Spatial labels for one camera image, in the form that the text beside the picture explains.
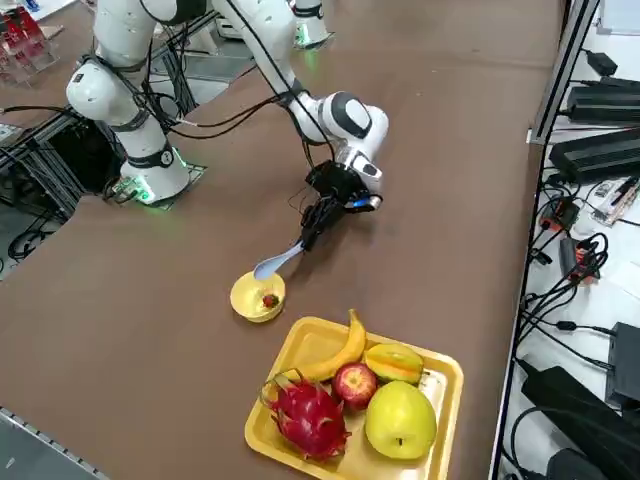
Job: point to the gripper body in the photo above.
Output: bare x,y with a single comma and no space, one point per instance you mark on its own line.
335,185

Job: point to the light blue plastic spoon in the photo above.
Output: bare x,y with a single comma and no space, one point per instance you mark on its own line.
270,267

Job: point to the red strawberry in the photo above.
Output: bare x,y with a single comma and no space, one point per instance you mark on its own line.
270,300

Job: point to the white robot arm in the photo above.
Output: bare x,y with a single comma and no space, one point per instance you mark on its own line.
270,45
312,30

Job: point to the yellow bowl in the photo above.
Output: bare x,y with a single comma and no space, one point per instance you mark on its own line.
245,300

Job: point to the yellow plastic tray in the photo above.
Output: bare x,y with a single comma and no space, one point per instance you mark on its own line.
310,345

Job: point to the yellow banana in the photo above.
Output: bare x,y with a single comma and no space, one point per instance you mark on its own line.
345,350

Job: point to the yellow star fruit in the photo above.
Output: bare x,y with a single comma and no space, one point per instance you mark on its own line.
392,362

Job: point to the red apple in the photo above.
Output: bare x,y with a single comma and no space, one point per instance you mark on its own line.
355,385

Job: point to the red dragon fruit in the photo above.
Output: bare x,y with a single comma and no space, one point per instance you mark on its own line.
307,415

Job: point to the yellow green pear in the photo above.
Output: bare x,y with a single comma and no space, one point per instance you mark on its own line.
400,420

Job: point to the orange black device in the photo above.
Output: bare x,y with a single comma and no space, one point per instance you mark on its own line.
560,215
580,260

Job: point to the small black adapter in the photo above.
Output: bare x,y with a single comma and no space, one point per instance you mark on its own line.
600,62

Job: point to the clear acrylic display shelf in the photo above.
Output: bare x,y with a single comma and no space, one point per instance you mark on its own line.
30,55

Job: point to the black box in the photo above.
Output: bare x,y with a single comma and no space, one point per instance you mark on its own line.
625,365

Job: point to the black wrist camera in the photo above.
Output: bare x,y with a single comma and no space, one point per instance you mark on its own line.
372,201

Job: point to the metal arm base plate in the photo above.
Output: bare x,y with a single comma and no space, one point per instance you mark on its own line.
196,172

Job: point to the aluminium frame post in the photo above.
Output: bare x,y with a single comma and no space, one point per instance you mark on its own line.
565,70

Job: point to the aluminium rail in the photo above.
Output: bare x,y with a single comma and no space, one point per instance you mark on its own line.
30,430

